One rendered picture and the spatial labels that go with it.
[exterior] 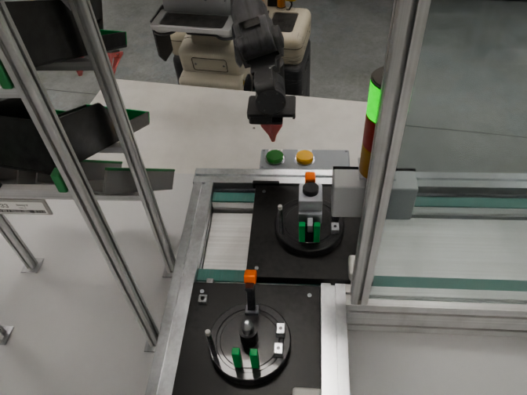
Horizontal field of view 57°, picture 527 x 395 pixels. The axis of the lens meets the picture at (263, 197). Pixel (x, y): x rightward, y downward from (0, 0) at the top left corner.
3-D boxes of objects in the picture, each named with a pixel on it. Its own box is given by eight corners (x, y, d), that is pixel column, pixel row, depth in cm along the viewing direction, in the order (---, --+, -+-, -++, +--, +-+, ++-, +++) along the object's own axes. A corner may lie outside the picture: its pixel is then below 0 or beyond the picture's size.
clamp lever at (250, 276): (246, 304, 86) (245, 268, 82) (258, 305, 85) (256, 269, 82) (244, 318, 82) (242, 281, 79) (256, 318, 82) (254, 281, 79)
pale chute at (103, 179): (118, 180, 109) (120, 161, 109) (172, 189, 106) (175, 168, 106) (34, 183, 82) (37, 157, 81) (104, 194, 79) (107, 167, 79)
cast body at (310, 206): (299, 199, 98) (299, 174, 92) (321, 199, 97) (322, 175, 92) (298, 232, 92) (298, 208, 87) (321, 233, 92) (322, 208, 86)
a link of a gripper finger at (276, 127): (283, 150, 109) (281, 117, 102) (251, 150, 109) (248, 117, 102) (284, 130, 113) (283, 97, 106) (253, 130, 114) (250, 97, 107)
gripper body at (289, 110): (295, 121, 102) (295, 92, 97) (247, 121, 103) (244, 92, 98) (296, 102, 107) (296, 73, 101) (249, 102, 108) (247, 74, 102)
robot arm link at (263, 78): (277, 20, 91) (234, 34, 93) (278, 53, 84) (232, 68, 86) (296, 71, 100) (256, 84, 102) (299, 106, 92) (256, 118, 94)
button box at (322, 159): (262, 165, 122) (261, 147, 118) (347, 167, 120) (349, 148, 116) (260, 186, 118) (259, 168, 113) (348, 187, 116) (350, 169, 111)
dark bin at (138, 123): (87, 116, 93) (83, 77, 90) (150, 124, 90) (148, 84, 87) (-28, 163, 68) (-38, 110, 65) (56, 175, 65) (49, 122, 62)
